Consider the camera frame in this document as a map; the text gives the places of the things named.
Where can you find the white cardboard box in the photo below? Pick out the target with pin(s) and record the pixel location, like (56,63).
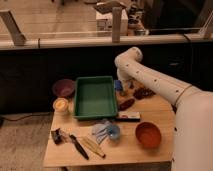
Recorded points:
(104,22)

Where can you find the orange bowl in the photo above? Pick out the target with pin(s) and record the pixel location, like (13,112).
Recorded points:
(148,134)

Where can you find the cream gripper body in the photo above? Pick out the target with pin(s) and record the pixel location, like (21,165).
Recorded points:
(126,84)

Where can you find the purple bowl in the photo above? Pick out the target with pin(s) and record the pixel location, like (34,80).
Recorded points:
(63,88)

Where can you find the green plastic tray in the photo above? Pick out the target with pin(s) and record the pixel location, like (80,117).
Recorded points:
(95,98)

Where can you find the black white board eraser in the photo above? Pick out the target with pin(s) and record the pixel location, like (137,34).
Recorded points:
(128,116)

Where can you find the blue sponge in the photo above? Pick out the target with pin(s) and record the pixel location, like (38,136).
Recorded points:
(118,85)

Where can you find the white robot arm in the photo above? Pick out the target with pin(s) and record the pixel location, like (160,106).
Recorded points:
(193,134)

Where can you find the wooden table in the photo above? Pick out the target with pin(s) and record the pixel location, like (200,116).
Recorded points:
(127,149)

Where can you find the dark small toy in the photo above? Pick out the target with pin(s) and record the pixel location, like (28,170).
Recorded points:
(58,136)

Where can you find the yellow cup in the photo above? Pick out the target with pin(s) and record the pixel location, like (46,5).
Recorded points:
(60,106)

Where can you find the brown sausage toy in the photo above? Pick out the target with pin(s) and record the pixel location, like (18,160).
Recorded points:
(126,104)

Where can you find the bunch of dark grapes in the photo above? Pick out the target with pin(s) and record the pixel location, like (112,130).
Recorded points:
(141,93)

